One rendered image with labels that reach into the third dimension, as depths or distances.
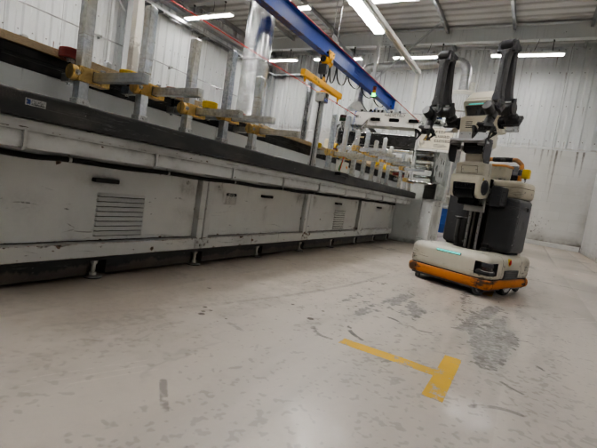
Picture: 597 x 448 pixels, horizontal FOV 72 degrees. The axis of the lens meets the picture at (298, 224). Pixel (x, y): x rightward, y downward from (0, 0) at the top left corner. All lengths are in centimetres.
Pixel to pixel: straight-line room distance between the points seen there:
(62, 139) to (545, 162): 1136
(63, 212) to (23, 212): 15
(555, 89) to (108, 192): 1150
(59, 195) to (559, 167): 1132
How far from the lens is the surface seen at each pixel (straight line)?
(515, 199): 326
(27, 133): 156
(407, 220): 596
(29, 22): 977
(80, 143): 166
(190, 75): 197
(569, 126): 1223
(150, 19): 184
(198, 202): 237
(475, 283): 298
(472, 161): 318
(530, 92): 1243
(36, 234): 189
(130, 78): 150
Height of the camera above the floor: 54
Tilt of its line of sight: 5 degrees down
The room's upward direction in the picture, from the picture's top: 9 degrees clockwise
